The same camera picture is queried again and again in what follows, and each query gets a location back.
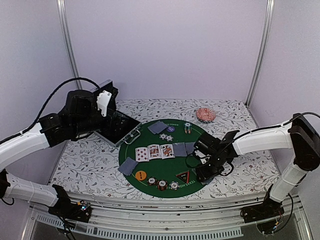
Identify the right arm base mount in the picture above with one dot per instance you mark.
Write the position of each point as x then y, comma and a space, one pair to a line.
265, 210

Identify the red patterned small bowl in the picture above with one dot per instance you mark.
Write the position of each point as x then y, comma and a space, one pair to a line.
205, 115

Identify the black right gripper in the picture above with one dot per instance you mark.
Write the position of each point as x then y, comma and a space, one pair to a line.
204, 174

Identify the aluminium frame post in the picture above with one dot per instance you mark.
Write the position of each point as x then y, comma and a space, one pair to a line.
62, 14
267, 25

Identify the round green poker mat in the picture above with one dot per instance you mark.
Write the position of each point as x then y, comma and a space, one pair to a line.
165, 169

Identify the right aluminium frame post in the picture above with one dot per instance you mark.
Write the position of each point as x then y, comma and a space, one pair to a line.
267, 25

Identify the king of diamonds card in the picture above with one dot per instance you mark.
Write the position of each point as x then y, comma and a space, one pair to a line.
154, 152

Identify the queen of spades card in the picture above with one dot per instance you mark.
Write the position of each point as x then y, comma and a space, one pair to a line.
167, 151

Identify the orange big blind button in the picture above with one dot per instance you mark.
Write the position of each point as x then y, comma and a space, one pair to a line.
140, 175

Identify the blue peach 10 chip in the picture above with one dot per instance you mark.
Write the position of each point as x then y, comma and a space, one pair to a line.
169, 138
174, 185
163, 136

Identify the aluminium poker chip case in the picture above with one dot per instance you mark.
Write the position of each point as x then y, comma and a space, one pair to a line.
132, 129

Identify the red black 100 chip stack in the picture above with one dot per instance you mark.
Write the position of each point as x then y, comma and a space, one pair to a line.
151, 181

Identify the nine of diamonds card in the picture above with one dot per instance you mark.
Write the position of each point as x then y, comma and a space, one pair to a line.
141, 154

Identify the blue checkered playing card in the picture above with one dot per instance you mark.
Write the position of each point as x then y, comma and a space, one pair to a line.
127, 167

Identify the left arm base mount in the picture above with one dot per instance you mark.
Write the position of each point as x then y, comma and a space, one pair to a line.
65, 209

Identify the grey playing card deck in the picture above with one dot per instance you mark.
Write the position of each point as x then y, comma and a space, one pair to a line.
206, 182

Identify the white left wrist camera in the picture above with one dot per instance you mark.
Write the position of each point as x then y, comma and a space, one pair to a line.
102, 102

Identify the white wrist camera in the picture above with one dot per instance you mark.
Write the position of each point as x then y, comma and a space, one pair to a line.
102, 102
203, 158

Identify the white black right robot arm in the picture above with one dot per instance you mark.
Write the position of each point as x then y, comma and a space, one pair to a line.
296, 134

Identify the black triangular all-in marker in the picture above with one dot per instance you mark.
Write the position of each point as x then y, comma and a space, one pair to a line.
184, 176

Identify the left aluminium frame post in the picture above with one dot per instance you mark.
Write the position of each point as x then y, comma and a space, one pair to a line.
62, 14

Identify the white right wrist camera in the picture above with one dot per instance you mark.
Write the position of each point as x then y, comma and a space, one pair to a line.
203, 158

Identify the blue green chip stack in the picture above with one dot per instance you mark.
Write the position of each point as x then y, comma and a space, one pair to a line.
187, 128

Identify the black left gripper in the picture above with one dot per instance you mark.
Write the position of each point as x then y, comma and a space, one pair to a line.
116, 128

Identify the purple small blind button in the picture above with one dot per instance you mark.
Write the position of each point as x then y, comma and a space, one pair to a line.
170, 129

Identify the aluminium front rail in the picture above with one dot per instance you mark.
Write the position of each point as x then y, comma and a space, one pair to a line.
197, 219

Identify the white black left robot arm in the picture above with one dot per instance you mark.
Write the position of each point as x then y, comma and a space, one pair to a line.
84, 113

